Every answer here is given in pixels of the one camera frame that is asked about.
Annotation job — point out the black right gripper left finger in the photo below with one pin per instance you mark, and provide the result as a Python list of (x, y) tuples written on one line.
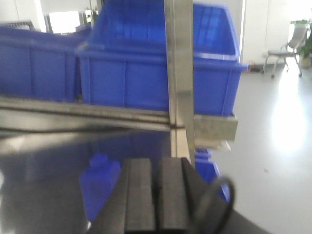
[(130, 207)]

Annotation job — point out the blue plastic bottle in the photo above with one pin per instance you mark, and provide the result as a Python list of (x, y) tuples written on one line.
[(97, 182)]

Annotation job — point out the steel shelf rack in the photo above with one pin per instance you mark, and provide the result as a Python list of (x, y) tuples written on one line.
[(45, 124)]

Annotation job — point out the blue bin left on shelf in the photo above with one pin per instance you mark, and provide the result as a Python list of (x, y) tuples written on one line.
[(39, 65)]

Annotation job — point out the grey office chair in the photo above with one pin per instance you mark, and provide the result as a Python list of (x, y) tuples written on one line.
[(289, 50)]

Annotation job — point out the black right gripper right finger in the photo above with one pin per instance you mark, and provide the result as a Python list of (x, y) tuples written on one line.
[(179, 189)]

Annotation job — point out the blue bin upper nested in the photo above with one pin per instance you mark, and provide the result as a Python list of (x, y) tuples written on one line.
[(139, 25)]

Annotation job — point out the blue bin lower right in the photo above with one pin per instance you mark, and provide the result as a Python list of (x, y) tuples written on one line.
[(209, 172)]

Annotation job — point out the blue bin behind post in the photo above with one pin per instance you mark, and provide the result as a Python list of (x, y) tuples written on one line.
[(139, 81)]

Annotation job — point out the green potted plant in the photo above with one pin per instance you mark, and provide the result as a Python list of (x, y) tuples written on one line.
[(305, 50)]

